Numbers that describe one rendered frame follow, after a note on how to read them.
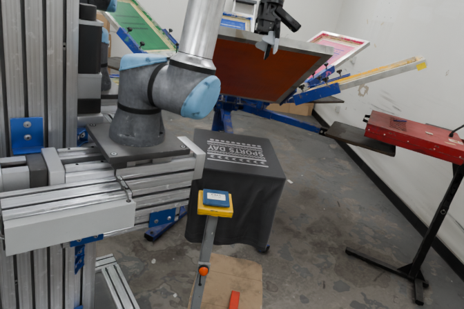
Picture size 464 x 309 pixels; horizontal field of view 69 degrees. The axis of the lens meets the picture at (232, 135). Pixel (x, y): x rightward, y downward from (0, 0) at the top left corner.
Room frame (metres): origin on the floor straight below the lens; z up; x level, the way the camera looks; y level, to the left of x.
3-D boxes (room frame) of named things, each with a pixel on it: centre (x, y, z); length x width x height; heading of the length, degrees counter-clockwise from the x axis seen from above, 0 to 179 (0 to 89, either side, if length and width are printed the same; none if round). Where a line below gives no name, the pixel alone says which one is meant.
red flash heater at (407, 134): (2.20, -1.20, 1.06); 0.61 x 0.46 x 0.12; 68
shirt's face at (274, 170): (1.62, -0.04, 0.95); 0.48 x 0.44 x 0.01; 8
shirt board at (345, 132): (2.48, -0.50, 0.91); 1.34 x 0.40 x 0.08; 68
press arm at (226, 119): (2.11, 0.03, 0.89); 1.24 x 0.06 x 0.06; 8
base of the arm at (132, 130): (0.87, 0.26, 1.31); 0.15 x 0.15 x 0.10
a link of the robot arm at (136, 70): (0.87, 0.25, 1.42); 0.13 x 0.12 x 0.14; 70
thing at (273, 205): (1.40, -0.07, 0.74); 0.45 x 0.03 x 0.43; 98
